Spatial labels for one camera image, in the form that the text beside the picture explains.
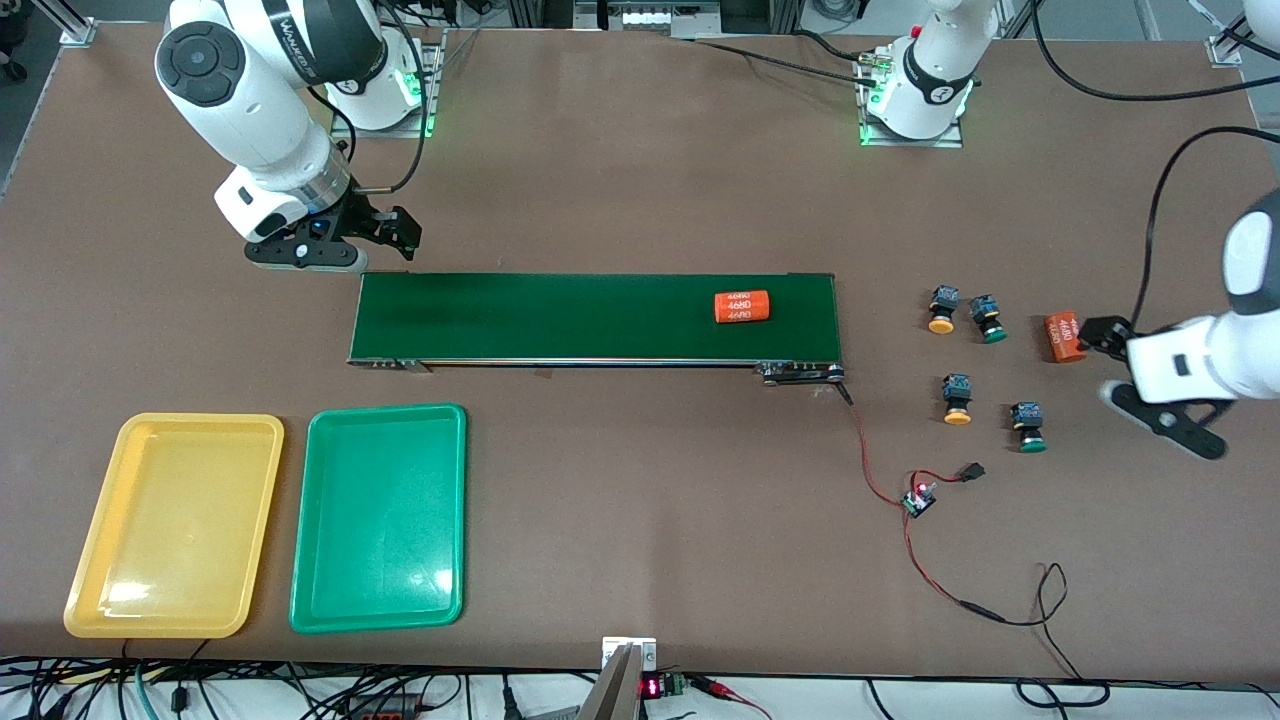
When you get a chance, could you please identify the orange cylinder white 4680 print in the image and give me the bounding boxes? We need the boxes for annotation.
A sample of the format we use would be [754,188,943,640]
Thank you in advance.
[1043,311,1089,364]
[713,289,771,325]

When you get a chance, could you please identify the green mushroom push button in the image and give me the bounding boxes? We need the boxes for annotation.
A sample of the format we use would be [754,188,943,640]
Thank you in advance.
[968,293,1009,346]
[1010,401,1048,455]

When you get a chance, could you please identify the red lead with black plug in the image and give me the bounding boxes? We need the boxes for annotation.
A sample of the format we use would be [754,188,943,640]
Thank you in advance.
[912,462,988,493]

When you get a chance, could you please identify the green conveyor belt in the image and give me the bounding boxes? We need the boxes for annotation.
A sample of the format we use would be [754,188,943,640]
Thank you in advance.
[346,270,849,387]

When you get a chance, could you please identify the green plastic tray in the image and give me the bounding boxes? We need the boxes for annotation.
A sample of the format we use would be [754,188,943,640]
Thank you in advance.
[288,403,469,635]

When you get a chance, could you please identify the white light unit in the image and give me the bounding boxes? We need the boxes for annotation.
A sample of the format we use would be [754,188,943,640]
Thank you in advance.
[574,0,723,37]

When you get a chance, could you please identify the yellow plastic tray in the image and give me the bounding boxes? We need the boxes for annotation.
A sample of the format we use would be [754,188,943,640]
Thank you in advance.
[63,412,286,640]

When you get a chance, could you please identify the black power strip red switches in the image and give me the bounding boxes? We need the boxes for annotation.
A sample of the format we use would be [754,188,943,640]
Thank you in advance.
[340,692,426,720]

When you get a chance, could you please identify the red black clip lead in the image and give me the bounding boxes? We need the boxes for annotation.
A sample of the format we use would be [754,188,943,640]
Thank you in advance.
[690,675,773,720]

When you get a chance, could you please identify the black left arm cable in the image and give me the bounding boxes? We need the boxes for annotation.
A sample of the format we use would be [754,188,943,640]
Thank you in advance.
[1030,0,1280,326]

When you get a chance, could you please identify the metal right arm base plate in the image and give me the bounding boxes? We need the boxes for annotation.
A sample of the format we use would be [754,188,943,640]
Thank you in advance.
[330,30,448,139]

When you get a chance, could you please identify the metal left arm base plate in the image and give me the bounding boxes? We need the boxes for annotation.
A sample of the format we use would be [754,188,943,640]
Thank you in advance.
[860,100,965,149]

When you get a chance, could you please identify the red black motor wire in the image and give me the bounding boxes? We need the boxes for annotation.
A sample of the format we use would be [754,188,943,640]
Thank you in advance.
[835,380,911,508]

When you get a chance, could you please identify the red black power wire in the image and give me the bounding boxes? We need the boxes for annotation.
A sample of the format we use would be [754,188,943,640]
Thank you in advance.
[903,515,1111,709]

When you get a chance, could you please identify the black cable across table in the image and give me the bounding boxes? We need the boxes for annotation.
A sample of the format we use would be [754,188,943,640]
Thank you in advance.
[690,28,891,89]

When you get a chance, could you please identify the grey metal camera bracket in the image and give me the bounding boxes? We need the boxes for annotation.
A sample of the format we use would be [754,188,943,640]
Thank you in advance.
[578,637,658,720]

